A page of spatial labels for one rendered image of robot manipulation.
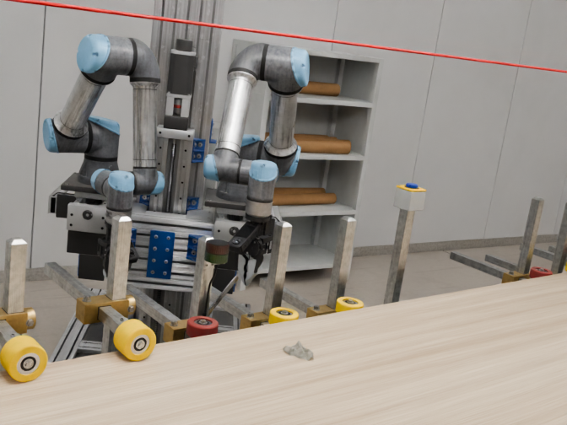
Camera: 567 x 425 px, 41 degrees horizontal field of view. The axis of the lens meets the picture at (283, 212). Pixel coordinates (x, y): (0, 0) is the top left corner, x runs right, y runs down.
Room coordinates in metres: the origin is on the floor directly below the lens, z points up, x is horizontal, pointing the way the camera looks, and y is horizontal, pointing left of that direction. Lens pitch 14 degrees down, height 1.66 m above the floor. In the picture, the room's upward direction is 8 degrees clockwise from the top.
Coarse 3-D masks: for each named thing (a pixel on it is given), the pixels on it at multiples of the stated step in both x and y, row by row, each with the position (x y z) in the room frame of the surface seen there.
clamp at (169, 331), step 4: (180, 320) 1.88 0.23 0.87; (184, 320) 1.88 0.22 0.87; (168, 324) 1.85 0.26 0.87; (180, 324) 1.86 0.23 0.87; (184, 324) 1.86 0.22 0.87; (164, 328) 1.85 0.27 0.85; (168, 328) 1.84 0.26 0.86; (172, 328) 1.83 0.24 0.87; (176, 328) 1.83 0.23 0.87; (180, 328) 1.83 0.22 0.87; (184, 328) 1.84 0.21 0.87; (164, 332) 1.85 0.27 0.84; (168, 332) 1.84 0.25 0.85; (172, 332) 1.82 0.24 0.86; (176, 332) 1.82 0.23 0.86; (180, 332) 1.83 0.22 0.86; (184, 332) 1.84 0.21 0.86; (164, 336) 1.85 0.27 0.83; (168, 336) 1.84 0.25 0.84; (172, 336) 1.82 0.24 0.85; (176, 336) 1.83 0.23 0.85; (180, 336) 1.83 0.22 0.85; (184, 336) 1.84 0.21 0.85; (164, 340) 1.85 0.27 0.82; (168, 340) 1.83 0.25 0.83; (172, 340) 1.82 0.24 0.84; (176, 340) 1.83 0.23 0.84
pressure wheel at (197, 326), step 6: (192, 318) 1.82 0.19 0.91; (198, 318) 1.83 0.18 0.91; (204, 318) 1.83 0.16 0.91; (210, 318) 1.84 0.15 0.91; (192, 324) 1.78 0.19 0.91; (198, 324) 1.79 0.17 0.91; (204, 324) 1.80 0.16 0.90; (210, 324) 1.80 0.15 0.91; (216, 324) 1.80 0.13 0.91; (186, 330) 1.79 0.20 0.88; (192, 330) 1.77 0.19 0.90; (198, 330) 1.77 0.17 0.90; (204, 330) 1.77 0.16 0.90; (210, 330) 1.78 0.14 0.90; (216, 330) 1.79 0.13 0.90; (192, 336) 1.77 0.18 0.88
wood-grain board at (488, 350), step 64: (320, 320) 1.94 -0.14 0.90; (384, 320) 2.01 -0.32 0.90; (448, 320) 2.08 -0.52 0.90; (512, 320) 2.16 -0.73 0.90; (0, 384) 1.37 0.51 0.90; (64, 384) 1.40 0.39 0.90; (128, 384) 1.44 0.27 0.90; (192, 384) 1.48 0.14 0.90; (256, 384) 1.52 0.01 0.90; (320, 384) 1.56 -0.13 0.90; (384, 384) 1.60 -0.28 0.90; (448, 384) 1.65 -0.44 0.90; (512, 384) 1.70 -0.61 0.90
